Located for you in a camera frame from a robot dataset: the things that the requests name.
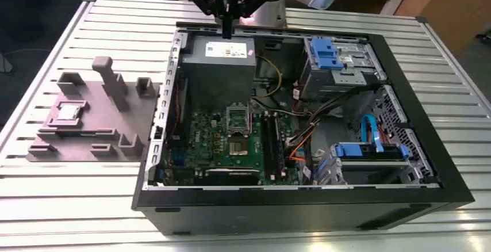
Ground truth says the silver drive cage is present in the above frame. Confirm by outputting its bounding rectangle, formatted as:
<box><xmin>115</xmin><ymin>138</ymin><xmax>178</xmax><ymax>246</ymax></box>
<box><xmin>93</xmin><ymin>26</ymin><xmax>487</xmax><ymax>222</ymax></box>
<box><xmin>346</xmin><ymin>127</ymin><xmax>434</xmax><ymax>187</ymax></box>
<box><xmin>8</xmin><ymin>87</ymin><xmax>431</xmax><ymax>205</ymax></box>
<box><xmin>299</xmin><ymin>36</ymin><xmax>387</xmax><ymax>100</ymax></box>

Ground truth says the green motherboard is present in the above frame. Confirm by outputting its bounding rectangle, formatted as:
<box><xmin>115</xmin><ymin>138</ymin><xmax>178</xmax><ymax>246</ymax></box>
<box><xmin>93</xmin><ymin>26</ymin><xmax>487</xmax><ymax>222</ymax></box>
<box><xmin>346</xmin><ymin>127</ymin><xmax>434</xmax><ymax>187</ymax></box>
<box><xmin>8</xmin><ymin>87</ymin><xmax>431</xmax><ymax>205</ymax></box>
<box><xmin>160</xmin><ymin>109</ymin><xmax>304</xmax><ymax>186</ymax></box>

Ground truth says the metal socket cover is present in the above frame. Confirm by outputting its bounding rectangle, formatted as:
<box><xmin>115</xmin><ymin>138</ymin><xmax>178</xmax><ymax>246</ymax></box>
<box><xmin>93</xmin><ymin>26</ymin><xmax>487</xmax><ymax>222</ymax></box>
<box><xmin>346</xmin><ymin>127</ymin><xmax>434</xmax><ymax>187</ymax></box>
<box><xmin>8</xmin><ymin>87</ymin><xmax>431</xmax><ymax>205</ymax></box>
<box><xmin>224</xmin><ymin>102</ymin><xmax>254</xmax><ymax>136</ymax></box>

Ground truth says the blue disk wire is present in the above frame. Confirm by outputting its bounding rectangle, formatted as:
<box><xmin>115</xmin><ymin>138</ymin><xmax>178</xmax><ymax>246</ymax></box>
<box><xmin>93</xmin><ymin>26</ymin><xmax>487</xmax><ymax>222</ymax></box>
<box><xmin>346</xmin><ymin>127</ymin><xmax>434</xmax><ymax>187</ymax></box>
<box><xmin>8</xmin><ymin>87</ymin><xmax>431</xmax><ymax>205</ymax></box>
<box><xmin>362</xmin><ymin>114</ymin><xmax>384</xmax><ymax>152</ymax></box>

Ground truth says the black cable bundle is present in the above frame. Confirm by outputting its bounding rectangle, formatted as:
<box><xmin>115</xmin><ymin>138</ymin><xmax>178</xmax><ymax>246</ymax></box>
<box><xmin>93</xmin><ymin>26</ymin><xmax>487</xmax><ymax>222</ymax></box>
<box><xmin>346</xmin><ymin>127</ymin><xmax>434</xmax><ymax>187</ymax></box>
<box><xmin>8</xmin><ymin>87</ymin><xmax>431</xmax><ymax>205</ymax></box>
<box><xmin>286</xmin><ymin>85</ymin><xmax>384</xmax><ymax>146</ymax></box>

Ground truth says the blue plastic drive bracket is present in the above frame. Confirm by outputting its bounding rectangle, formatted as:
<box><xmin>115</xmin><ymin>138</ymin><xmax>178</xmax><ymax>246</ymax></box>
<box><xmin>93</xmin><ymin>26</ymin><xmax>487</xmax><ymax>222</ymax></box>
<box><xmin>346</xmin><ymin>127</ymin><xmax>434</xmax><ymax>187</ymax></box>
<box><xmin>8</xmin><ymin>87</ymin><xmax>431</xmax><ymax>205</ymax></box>
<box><xmin>311</xmin><ymin>38</ymin><xmax>346</xmax><ymax>70</ymax></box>

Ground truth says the orange wire bundle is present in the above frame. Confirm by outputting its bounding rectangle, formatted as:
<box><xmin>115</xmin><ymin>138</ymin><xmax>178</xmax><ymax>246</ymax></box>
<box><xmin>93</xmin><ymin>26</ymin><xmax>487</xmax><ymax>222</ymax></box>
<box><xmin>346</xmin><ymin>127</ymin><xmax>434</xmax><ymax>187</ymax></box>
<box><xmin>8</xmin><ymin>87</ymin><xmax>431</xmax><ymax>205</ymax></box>
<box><xmin>288</xmin><ymin>125</ymin><xmax>319</xmax><ymax>163</ymax></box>

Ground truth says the brown wooden cabinet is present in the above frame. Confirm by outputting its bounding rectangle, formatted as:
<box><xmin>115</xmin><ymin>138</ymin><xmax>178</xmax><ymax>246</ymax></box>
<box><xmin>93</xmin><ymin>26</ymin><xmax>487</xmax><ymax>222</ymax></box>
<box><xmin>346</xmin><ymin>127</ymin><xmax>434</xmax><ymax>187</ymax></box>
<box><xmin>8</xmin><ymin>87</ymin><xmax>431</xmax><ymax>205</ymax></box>
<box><xmin>395</xmin><ymin>0</ymin><xmax>491</xmax><ymax>56</ymax></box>

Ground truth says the silver CPU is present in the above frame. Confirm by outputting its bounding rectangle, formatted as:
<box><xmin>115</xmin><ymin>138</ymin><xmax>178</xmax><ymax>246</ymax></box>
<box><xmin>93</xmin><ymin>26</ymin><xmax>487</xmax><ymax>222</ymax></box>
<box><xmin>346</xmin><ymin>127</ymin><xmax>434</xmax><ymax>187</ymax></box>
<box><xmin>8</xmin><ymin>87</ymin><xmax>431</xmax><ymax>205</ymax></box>
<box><xmin>56</xmin><ymin>104</ymin><xmax>83</xmax><ymax>120</ymax></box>

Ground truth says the hard disk in blue carrier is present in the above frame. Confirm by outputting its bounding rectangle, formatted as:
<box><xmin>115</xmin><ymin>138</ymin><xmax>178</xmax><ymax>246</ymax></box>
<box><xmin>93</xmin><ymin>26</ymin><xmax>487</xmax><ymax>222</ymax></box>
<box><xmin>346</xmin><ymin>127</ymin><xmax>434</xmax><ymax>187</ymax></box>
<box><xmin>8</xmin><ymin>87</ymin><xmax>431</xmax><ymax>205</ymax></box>
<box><xmin>331</xmin><ymin>142</ymin><xmax>410</xmax><ymax>161</ymax></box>

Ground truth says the grey power supply unit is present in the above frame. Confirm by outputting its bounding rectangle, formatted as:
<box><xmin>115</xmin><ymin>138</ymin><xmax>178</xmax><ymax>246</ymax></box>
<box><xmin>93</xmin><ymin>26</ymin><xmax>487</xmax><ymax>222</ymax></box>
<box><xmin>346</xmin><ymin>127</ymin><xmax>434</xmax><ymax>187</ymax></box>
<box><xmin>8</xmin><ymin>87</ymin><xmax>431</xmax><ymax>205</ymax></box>
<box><xmin>179</xmin><ymin>35</ymin><xmax>258</xmax><ymax>113</ymax></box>

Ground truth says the silver disk bay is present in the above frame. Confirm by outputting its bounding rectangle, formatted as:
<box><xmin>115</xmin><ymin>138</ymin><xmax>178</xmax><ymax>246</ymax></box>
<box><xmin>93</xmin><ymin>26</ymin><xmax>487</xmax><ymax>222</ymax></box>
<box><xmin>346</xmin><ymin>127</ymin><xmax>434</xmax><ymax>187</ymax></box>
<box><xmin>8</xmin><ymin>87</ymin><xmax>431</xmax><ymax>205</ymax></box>
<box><xmin>312</xmin><ymin>144</ymin><xmax>438</xmax><ymax>186</ymax></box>

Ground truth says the grey plastic parts rack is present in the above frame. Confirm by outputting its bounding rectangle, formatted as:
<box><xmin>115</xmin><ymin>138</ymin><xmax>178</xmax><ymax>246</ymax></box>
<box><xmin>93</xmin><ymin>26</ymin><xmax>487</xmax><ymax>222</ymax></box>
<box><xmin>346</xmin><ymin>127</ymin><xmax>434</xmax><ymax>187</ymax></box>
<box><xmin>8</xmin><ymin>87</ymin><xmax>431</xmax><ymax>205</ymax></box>
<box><xmin>24</xmin><ymin>56</ymin><xmax>162</xmax><ymax>163</ymax></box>

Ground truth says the yellow wire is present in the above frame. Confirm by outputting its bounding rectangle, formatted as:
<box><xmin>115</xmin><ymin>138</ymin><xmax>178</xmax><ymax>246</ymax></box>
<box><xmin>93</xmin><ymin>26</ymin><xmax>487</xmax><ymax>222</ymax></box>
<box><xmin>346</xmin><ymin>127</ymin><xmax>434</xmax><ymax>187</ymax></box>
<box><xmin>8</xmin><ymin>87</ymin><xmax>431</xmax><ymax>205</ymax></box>
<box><xmin>255</xmin><ymin>55</ymin><xmax>283</xmax><ymax>99</ymax></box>

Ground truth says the CPU socket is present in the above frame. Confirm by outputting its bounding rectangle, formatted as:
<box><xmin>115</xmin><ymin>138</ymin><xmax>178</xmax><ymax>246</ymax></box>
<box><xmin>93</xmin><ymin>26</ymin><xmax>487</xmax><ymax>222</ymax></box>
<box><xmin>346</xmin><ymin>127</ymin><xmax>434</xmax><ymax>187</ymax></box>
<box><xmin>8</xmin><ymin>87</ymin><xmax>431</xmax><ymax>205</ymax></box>
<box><xmin>227</xmin><ymin>135</ymin><xmax>251</xmax><ymax>158</ymax></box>

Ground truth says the black PC case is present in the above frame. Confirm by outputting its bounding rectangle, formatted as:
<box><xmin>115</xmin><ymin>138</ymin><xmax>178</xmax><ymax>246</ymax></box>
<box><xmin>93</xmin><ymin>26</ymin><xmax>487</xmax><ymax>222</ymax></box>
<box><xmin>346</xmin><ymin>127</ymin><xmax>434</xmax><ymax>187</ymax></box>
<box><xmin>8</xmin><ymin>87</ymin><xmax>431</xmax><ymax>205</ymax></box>
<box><xmin>131</xmin><ymin>20</ymin><xmax>476</xmax><ymax>235</ymax></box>

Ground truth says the black graphics card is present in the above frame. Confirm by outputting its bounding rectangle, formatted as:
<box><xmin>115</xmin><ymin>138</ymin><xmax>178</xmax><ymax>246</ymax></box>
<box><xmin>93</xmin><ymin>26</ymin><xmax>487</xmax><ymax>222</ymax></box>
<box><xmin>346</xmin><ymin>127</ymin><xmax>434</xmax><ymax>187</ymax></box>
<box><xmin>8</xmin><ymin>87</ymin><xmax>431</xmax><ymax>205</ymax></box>
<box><xmin>194</xmin><ymin>167</ymin><xmax>260</xmax><ymax>186</ymax></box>

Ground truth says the black RAM slot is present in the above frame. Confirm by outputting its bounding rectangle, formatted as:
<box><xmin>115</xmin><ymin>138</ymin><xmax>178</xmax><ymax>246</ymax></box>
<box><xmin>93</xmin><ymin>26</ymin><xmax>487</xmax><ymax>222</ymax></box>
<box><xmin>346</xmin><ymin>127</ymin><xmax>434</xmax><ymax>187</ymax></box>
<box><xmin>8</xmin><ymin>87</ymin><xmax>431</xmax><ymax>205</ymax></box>
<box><xmin>260</xmin><ymin>112</ymin><xmax>275</xmax><ymax>178</ymax></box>

